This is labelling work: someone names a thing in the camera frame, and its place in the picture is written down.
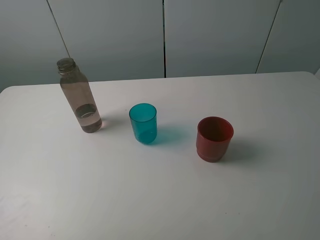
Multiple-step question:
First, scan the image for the teal translucent plastic cup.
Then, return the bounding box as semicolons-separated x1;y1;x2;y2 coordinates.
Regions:
129;103;158;145

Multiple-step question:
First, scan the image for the clear brown plastic bottle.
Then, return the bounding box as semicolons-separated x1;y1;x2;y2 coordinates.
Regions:
56;58;102;133

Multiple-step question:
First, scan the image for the red plastic cup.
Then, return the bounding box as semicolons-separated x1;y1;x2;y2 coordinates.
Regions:
196;116;234;163

